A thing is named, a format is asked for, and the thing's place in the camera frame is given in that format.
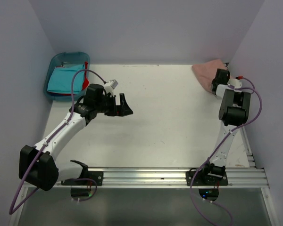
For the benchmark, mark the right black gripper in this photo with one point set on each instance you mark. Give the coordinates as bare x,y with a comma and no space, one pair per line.
228,79

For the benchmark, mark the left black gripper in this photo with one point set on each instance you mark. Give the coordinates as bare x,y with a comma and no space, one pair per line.
122,109

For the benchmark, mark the pink t shirt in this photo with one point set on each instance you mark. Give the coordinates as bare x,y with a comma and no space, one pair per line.
206,72

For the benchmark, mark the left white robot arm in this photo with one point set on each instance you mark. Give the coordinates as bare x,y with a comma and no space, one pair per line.
37,164

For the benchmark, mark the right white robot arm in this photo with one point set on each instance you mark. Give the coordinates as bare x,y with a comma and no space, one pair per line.
233,112

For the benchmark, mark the turquoise folded t shirt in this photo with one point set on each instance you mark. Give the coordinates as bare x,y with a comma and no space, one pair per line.
63,78

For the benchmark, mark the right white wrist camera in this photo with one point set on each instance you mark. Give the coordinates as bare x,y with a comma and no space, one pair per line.
234,83

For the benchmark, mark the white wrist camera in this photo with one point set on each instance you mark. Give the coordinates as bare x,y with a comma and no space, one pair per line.
234,83
109,87

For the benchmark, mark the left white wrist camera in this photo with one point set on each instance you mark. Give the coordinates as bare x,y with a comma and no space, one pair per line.
109,87

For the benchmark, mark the aluminium rail frame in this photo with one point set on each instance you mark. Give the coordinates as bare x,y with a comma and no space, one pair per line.
164,177

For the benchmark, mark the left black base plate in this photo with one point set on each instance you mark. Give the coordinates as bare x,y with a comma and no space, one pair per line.
89,178

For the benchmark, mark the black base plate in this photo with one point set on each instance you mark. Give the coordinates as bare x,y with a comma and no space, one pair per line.
89,178
212,177

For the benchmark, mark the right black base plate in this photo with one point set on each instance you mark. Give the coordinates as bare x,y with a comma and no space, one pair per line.
212,177

